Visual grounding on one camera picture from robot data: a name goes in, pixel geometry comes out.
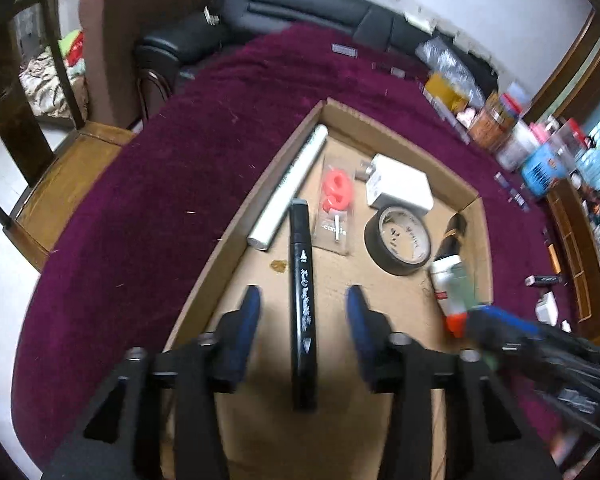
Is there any brown upholstered chair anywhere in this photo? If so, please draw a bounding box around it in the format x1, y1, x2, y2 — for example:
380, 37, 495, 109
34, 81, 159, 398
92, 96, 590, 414
76, 0, 227, 130

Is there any patterned cloth pile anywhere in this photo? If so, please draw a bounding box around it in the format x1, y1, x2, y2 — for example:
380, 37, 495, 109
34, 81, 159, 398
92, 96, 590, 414
19, 30, 88, 121

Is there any wooden sideboard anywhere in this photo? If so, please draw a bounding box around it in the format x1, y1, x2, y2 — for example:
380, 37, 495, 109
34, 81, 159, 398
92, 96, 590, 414
545, 180, 600, 351

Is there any dark wooden chair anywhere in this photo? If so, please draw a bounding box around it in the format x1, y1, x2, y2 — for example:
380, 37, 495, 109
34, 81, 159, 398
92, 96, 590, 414
0, 0, 137, 272

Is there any white printed tube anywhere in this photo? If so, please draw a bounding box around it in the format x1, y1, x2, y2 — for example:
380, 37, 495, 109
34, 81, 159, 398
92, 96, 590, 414
246, 125, 329, 252

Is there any large white charger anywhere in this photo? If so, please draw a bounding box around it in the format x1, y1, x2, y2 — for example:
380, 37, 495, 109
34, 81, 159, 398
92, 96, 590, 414
355, 153, 435, 212

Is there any black tube with gold band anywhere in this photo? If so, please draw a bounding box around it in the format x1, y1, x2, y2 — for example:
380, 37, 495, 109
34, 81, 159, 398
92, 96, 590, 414
436, 211, 469, 262

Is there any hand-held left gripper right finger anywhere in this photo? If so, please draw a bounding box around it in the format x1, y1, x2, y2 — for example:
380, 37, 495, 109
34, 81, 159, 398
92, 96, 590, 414
346, 283, 563, 480

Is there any white glue stick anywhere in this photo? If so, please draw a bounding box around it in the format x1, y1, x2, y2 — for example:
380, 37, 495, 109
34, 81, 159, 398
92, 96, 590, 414
428, 254, 481, 339

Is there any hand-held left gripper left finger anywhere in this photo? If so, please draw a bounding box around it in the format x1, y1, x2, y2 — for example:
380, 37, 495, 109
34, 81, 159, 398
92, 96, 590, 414
42, 284, 263, 480

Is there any white plastic jar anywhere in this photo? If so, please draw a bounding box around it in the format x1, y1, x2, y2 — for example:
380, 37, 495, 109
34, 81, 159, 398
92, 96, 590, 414
496, 119, 542, 172

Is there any brown label jar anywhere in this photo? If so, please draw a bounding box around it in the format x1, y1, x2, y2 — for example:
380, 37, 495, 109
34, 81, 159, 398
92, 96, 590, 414
466, 91, 525, 155

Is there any black leather sofa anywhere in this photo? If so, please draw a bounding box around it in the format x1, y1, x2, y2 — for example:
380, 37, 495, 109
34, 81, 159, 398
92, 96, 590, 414
134, 0, 498, 111

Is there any clear candle box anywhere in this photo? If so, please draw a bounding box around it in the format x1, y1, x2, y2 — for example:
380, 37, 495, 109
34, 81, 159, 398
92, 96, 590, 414
314, 156, 357, 257

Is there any brown cardboard box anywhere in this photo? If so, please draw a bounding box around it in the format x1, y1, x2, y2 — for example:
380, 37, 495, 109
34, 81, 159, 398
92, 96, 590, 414
161, 97, 496, 480

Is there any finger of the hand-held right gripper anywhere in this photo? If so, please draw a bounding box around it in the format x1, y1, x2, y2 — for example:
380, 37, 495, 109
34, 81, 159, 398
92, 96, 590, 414
471, 305, 543, 342
467, 334, 522, 372

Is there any blue label clear jar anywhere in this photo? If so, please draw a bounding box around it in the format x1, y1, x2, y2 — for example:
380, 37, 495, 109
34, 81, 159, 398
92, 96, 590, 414
519, 119, 591, 198

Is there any small white charger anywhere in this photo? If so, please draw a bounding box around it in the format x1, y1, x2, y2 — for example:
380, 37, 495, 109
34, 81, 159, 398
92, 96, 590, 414
535, 291, 560, 325

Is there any yellow tape roll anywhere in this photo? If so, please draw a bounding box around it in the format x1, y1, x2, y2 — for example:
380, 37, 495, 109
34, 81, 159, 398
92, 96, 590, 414
423, 73, 471, 112

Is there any thick black marker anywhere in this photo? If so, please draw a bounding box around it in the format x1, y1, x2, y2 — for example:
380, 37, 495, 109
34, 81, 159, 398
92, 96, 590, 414
288, 198, 319, 412

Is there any silver plastic bag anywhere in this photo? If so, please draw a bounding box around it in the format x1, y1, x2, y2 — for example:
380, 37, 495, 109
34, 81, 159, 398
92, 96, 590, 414
415, 35, 487, 107

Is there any black tape roll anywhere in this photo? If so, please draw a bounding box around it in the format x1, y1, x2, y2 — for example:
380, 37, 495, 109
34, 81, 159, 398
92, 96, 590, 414
363, 204, 434, 277

